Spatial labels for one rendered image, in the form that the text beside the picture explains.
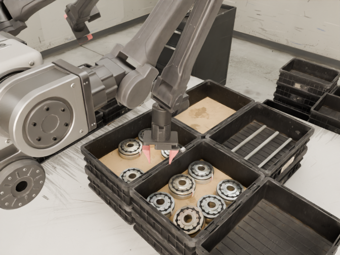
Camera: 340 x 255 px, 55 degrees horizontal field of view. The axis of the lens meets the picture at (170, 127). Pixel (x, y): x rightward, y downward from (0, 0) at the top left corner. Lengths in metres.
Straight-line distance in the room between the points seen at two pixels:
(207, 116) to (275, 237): 0.71
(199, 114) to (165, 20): 1.02
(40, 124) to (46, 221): 0.88
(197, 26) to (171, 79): 0.15
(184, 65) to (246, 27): 3.95
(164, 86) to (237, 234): 0.57
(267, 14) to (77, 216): 3.76
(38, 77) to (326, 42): 4.02
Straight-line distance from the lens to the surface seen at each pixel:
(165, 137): 0.95
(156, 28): 0.67
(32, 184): 0.94
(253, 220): 1.21
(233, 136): 1.53
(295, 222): 1.25
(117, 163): 1.37
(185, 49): 0.82
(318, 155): 1.77
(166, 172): 1.23
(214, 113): 1.66
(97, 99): 0.60
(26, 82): 0.58
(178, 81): 0.84
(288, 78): 2.75
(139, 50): 0.66
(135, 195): 1.11
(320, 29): 4.38
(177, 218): 1.13
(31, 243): 1.36
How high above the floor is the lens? 1.77
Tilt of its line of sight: 37 degrees down
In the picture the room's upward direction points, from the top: 1 degrees clockwise
